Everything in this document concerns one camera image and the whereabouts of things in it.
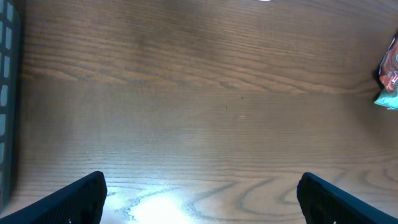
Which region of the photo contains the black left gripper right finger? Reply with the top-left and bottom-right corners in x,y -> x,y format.
297,172 -> 397,224

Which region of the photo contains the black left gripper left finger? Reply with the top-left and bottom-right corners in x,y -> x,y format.
1,171 -> 107,224

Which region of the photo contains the teal wrapper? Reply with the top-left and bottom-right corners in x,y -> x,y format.
374,88 -> 398,110

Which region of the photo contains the brown orange candy bar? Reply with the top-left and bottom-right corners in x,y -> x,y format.
379,33 -> 397,93

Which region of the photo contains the dark grey plastic basket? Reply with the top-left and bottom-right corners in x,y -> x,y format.
1,0 -> 21,212

